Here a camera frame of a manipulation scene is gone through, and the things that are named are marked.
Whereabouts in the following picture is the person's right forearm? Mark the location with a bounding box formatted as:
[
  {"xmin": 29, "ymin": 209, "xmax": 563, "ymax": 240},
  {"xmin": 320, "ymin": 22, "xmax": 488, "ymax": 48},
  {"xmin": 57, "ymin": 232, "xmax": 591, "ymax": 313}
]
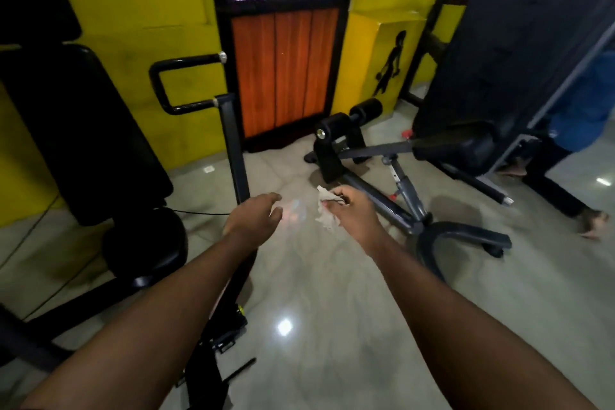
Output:
[{"xmin": 374, "ymin": 239, "xmax": 596, "ymax": 410}]

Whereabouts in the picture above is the white cleaning wipe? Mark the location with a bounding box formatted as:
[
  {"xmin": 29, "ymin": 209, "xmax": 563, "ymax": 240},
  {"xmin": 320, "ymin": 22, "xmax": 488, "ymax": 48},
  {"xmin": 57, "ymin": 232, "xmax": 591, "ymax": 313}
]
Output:
[{"xmin": 315, "ymin": 185, "xmax": 347, "ymax": 233}]

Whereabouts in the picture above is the black wall bar frame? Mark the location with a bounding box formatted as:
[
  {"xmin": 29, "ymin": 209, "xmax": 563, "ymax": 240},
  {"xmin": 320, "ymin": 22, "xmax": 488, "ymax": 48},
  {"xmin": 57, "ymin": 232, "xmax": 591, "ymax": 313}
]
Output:
[{"xmin": 398, "ymin": 0, "xmax": 470, "ymax": 108}]

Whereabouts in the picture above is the person's right hand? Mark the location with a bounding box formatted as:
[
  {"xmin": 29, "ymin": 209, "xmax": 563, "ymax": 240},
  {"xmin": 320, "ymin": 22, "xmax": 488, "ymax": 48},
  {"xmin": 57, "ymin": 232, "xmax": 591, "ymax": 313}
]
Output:
[{"xmin": 320, "ymin": 185, "xmax": 400, "ymax": 257}]

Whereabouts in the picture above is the black machine base frame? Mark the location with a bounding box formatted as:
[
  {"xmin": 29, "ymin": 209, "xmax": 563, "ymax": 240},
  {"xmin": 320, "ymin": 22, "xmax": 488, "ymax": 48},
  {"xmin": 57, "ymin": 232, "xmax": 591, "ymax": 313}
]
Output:
[{"xmin": 0, "ymin": 92, "xmax": 258, "ymax": 410}]

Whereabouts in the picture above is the black padded machine shroud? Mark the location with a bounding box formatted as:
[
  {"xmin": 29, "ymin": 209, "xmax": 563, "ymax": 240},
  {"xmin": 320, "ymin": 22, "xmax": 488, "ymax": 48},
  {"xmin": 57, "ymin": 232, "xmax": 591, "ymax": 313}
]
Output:
[{"xmin": 412, "ymin": 0, "xmax": 615, "ymax": 177}]

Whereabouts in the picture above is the black back pad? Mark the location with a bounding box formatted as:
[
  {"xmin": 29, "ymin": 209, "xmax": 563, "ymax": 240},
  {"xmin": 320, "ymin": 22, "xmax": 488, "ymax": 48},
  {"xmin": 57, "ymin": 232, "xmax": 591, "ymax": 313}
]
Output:
[{"xmin": 0, "ymin": 43, "xmax": 175, "ymax": 227}]

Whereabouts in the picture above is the grey leg machine frame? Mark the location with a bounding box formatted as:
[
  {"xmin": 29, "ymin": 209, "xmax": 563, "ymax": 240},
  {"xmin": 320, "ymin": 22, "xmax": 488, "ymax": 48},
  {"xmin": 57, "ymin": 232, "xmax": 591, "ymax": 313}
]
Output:
[{"xmin": 303, "ymin": 135, "xmax": 515, "ymax": 283}]

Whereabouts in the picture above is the person's left hand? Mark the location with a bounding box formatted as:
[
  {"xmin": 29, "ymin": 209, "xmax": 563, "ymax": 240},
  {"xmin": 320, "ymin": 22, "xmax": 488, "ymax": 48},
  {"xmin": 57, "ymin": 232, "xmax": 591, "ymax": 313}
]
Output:
[{"xmin": 222, "ymin": 192, "xmax": 284, "ymax": 252}]

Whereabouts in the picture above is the black head pad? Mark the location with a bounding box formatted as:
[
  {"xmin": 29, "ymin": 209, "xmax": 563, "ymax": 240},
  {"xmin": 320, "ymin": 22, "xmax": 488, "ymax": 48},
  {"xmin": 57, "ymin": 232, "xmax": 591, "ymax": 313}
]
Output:
[{"xmin": 0, "ymin": 0, "xmax": 83, "ymax": 45}]

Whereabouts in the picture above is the black round seat pad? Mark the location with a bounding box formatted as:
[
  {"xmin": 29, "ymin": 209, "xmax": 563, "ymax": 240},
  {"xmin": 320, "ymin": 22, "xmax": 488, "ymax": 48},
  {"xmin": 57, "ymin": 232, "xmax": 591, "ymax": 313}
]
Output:
[{"xmin": 102, "ymin": 206, "xmax": 189, "ymax": 281}]

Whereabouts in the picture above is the person's left forearm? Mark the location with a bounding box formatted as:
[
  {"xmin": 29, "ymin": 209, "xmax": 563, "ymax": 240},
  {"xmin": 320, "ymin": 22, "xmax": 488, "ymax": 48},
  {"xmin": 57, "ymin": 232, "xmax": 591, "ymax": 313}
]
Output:
[{"xmin": 21, "ymin": 234, "xmax": 256, "ymax": 410}]

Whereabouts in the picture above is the black U-shaped handle chrome end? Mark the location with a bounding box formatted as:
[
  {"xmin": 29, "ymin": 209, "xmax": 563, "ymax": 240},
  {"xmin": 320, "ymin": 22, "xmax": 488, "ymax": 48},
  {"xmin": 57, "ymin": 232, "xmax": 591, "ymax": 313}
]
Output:
[{"xmin": 149, "ymin": 51, "xmax": 229, "ymax": 116}]

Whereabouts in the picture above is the orange black edged panel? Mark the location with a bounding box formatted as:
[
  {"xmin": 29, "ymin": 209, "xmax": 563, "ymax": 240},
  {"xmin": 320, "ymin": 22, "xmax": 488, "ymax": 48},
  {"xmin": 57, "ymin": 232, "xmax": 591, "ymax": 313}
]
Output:
[{"xmin": 206, "ymin": 0, "xmax": 361, "ymax": 154}]

